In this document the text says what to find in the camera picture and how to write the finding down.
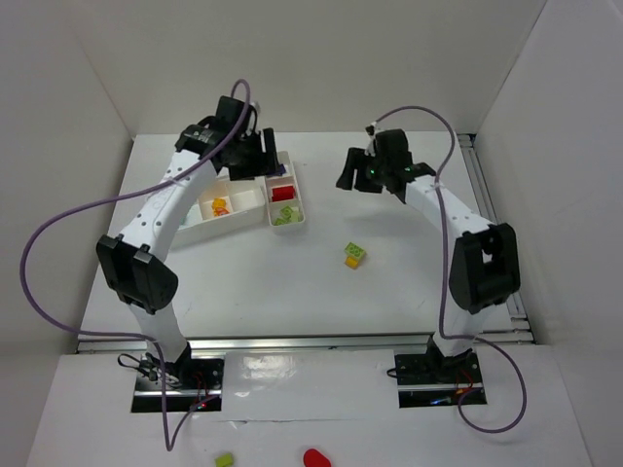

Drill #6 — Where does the red lego brick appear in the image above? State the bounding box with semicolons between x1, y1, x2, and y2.
271;185;297;202

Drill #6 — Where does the yellow oval lego piece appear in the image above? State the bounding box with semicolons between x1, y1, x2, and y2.
211;198;231;217

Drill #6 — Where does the lime lego brick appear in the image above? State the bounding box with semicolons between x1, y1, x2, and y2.
273;205;304;226

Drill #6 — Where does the lime and yellow lego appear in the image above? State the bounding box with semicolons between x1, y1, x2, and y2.
345;242;366;269

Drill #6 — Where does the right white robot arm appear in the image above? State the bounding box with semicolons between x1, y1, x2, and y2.
336;126;521;381

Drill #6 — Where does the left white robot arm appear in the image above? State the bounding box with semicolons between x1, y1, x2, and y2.
96;96;277;381

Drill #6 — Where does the centre white compartment tray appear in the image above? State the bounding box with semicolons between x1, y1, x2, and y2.
264;151;307;234

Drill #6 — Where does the white compartment tray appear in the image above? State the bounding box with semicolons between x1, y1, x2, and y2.
264;151;307;234
172;176;266;249

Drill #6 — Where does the left white compartment tray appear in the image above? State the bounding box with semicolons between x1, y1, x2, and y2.
172;176;266;249

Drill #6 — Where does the red oval lego foreground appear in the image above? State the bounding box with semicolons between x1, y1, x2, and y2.
303;449;332;467

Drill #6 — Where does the lime lego foreground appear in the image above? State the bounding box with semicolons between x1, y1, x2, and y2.
214;452;235;467

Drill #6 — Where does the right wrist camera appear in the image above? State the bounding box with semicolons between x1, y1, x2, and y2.
365;121;378;157

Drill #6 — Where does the front aluminium rail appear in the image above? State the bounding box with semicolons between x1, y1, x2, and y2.
76;332;536;354

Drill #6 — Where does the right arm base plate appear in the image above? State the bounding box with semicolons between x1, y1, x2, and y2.
385;352;487;409

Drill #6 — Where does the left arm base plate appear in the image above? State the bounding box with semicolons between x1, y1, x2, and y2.
117;353;225;413

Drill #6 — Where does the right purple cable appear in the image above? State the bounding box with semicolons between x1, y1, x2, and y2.
372;104;529;434

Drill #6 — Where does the purple cable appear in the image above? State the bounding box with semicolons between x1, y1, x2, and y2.
372;104;529;434
19;79;252;452

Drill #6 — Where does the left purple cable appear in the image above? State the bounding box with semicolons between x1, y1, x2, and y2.
19;79;252;452

